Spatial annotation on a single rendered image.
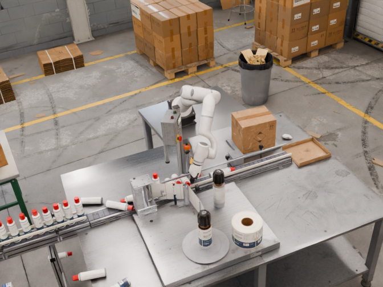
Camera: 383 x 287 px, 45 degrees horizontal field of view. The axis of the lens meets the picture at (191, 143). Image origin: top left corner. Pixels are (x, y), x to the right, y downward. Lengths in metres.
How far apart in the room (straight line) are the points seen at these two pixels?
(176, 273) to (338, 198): 1.33
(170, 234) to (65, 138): 3.03
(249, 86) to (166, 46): 1.41
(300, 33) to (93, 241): 4.76
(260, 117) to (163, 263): 1.50
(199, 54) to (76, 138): 2.32
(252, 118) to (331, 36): 3.95
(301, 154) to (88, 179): 1.75
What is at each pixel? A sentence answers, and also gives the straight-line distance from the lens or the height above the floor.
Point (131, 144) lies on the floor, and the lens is 5.55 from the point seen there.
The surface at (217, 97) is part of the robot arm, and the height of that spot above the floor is 1.44.
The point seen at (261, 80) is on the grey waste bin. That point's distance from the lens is 5.94.
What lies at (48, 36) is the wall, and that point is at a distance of 8.52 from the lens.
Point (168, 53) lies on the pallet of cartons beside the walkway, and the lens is 6.73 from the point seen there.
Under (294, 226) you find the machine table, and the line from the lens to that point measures 3.29.
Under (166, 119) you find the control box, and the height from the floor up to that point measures 1.48.
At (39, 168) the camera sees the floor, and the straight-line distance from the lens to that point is 5.53.
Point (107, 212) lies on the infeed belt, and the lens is 3.40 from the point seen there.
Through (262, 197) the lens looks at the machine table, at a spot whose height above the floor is 0.83.
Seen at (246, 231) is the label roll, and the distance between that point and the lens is 2.96.
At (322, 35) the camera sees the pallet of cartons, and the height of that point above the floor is 0.34.
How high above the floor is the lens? 3.17
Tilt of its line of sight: 36 degrees down
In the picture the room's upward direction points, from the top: 4 degrees counter-clockwise
